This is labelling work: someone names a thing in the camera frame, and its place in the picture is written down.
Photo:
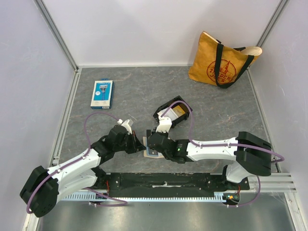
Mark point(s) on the stack of white cards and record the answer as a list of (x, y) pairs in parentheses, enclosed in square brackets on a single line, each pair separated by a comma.
[(170, 113)]

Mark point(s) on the aluminium corner post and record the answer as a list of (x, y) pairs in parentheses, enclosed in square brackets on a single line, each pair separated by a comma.
[(272, 22), (56, 33)]

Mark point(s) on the aluminium corner post right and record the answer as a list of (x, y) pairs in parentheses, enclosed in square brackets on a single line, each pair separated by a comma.
[(272, 22)]

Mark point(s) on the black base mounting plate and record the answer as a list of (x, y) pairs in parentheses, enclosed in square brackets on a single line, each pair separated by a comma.
[(166, 184)]

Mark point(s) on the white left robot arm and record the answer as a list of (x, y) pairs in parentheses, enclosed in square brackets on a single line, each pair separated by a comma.
[(45, 187)]

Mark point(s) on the beige leather card holder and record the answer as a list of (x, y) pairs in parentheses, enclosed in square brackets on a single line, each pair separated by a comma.
[(149, 153)]

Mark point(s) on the aluminium corner post left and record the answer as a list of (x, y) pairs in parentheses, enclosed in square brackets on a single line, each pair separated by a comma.
[(56, 33)]

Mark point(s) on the yellow Trader Joe's tote bag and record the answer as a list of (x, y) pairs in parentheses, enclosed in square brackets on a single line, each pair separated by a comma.
[(219, 65)]

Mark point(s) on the blue razor package box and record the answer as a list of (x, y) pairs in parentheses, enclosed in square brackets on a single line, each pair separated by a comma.
[(102, 96)]

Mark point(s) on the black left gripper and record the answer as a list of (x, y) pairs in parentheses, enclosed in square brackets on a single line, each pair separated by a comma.
[(134, 139)]

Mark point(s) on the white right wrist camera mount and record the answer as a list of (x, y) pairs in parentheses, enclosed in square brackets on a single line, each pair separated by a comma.
[(165, 124)]

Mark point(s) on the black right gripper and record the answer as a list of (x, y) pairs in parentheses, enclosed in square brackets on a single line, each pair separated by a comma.
[(149, 139)]

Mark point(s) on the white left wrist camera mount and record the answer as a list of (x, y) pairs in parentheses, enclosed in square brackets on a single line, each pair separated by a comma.
[(126, 124)]

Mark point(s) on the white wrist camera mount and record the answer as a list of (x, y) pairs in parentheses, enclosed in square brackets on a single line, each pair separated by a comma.
[(126, 124), (165, 124)]

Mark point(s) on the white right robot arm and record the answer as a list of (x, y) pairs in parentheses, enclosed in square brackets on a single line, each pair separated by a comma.
[(249, 154)]

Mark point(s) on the gold VIP card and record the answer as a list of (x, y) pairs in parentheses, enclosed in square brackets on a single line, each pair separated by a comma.
[(179, 111)]

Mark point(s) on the grey slotted cable duct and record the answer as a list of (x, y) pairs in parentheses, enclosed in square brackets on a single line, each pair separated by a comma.
[(91, 196)]

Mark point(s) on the black plastic card box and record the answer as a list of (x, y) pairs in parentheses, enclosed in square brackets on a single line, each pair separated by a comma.
[(169, 103)]

